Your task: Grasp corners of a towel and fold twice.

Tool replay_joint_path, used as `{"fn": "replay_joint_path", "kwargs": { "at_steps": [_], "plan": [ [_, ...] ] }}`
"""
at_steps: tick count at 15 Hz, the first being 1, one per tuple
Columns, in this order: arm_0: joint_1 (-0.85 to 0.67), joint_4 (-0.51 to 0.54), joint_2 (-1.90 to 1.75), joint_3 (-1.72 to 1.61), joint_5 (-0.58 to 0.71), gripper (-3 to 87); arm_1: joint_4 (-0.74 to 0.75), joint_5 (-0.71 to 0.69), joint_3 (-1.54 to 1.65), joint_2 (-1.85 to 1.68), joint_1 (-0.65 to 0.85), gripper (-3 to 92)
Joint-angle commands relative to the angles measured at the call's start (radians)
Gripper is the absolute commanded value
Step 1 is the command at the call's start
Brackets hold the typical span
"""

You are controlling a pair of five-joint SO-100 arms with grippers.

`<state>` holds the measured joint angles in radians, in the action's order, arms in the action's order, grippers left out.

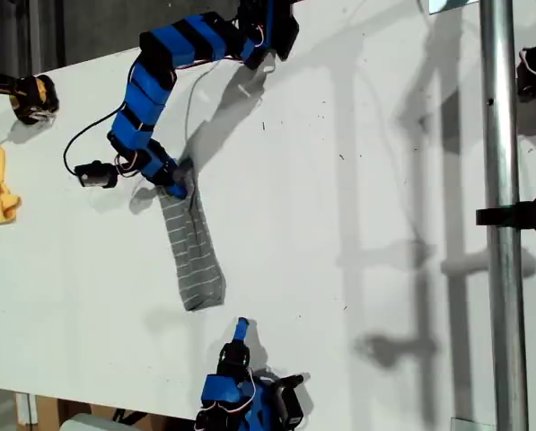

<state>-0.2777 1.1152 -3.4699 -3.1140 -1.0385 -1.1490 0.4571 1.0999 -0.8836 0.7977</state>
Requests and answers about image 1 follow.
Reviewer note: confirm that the grey striped towel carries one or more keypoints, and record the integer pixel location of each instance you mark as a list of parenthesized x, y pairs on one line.
[(195, 251)]

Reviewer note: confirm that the brown cardboard box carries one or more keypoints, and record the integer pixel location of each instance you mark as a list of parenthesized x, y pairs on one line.
[(151, 417)]

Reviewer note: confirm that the black camera stalk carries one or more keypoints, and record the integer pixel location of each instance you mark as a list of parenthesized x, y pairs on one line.
[(290, 379)]

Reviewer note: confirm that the black yellow power tool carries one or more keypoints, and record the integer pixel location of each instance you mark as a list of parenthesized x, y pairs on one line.
[(29, 96)]

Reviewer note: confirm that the black post clamp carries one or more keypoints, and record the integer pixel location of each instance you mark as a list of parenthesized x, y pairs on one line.
[(519, 215)]

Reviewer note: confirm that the black camera box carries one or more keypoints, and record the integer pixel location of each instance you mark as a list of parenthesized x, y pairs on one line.
[(290, 406), (94, 175)]

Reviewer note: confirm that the steel post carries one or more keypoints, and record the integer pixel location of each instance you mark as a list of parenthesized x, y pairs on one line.
[(503, 134)]

